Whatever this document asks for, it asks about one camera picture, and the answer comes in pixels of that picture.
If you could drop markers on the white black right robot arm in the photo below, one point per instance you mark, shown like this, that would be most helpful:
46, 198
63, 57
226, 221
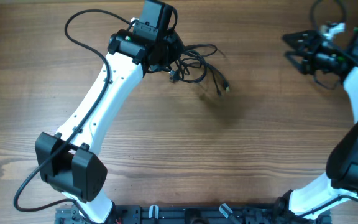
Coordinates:
298, 123

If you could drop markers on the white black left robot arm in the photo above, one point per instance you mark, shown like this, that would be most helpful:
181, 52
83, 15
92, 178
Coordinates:
68, 160

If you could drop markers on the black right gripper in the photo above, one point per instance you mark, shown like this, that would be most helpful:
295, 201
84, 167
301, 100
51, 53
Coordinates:
311, 38

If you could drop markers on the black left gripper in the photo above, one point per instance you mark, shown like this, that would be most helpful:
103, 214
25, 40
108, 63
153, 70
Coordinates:
178, 45

